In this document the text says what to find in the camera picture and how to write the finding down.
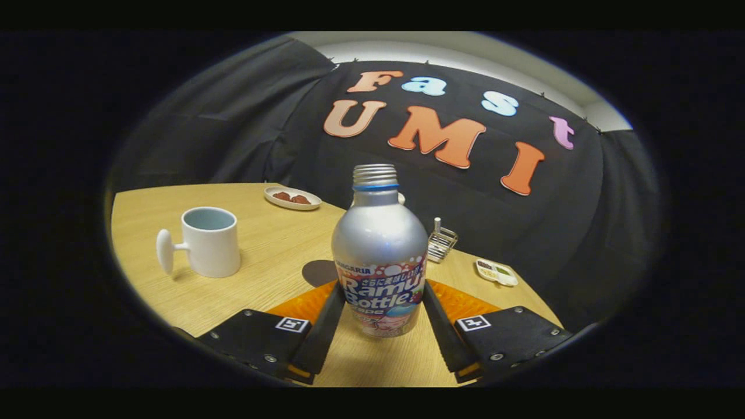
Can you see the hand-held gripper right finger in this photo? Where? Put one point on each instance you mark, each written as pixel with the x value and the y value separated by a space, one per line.
pixel 445 337

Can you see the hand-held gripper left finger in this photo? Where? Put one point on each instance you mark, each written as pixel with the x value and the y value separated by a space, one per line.
pixel 326 331

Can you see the dark brown round coaster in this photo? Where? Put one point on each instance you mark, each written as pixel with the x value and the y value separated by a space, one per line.
pixel 317 272

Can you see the silver juice bottle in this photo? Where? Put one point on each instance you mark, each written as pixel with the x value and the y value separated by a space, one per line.
pixel 378 244

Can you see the white cup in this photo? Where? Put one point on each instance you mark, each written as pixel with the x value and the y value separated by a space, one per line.
pixel 212 250

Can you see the white divided condiment dish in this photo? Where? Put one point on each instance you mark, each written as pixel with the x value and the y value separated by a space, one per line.
pixel 496 272

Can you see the wooden table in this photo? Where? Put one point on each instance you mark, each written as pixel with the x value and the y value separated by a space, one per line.
pixel 262 256

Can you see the white oval plate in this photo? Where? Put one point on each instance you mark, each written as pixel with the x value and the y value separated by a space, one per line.
pixel 291 204

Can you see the red-brown food piece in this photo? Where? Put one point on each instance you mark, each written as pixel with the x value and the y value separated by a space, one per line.
pixel 281 196
pixel 300 199

